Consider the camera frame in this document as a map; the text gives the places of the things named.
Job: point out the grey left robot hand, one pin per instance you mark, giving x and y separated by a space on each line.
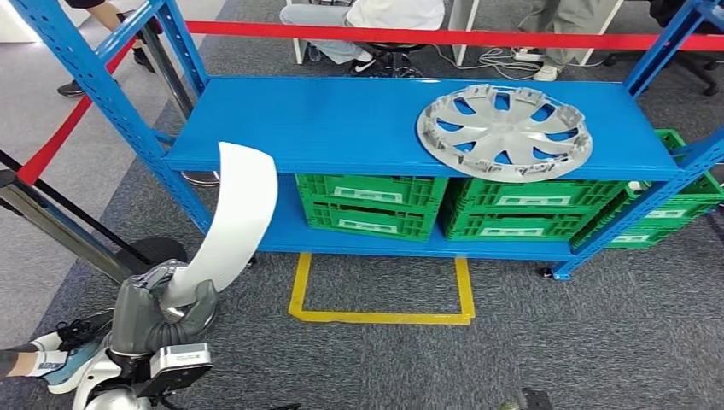
136 322

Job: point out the white curved plastic part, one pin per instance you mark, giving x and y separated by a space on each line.
243 215

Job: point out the blue metal shelf rack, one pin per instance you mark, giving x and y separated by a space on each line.
339 124

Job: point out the person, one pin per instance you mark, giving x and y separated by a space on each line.
560 22
107 10
62 362
396 11

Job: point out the green plastic crate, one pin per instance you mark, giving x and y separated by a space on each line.
469 226
317 189
328 223
656 231
481 195
695 195

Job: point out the yellow floor tape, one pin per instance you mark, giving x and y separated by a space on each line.
384 318

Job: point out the chrome base stool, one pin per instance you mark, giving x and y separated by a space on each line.
396 54

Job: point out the silver wheel hubcap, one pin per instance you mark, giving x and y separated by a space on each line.
503 133

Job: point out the white desk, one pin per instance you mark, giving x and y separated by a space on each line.
464 28

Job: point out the white power strip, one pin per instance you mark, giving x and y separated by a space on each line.
529 55

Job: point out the black office chair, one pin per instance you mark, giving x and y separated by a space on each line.
701 73

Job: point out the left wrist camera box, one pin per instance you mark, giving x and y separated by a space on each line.
181 362

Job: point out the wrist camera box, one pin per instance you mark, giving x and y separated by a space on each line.
534 400
181 362

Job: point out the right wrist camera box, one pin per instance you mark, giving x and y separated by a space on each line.
534 400

